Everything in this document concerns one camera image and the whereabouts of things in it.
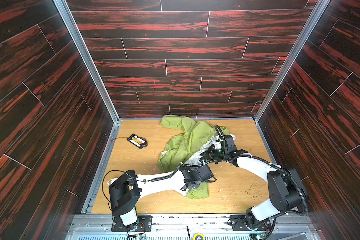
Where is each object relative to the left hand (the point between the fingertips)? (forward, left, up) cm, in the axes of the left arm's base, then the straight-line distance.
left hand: (195, 176), depth 82 cm
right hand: (+14, -4, +3) cm, 15 cm away
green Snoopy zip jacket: (+22, +4, -3) cm, 23 cm away
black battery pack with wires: (+28, +38, -6) cm, 47 cm away
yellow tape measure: (-26, 0, -7) cm, 27 cm away
